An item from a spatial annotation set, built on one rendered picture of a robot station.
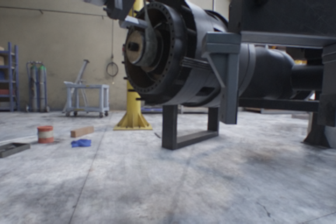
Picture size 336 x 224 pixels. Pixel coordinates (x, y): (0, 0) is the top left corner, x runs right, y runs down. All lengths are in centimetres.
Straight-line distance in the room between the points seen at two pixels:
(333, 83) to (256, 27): 12
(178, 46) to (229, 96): 53
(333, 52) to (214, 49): 15
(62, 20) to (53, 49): 103
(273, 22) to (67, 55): 702
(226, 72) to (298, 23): 9
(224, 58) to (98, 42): 689
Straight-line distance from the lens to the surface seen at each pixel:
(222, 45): 21
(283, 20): 24
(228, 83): 21
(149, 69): 85
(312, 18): 26
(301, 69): 196
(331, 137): 319
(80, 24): 733
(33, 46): 753
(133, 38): 84
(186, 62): 67
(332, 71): 29
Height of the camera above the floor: 64
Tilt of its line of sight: 5 degrees down
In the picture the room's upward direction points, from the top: 2 degrees clockwise
